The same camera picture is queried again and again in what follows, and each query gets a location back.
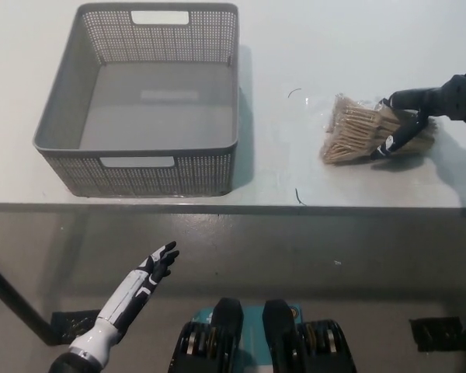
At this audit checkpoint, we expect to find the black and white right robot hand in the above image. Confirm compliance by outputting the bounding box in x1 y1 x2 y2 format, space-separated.
370 68 466 161

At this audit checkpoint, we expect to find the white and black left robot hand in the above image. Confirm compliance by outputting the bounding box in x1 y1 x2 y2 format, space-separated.
68 240 180 368

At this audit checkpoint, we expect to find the clear bag of wooden cutlery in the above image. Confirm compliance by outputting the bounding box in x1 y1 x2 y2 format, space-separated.
318 92 438 166

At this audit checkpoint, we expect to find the grey perforated plastic basket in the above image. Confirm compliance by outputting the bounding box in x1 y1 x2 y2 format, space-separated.
32 2 242 197

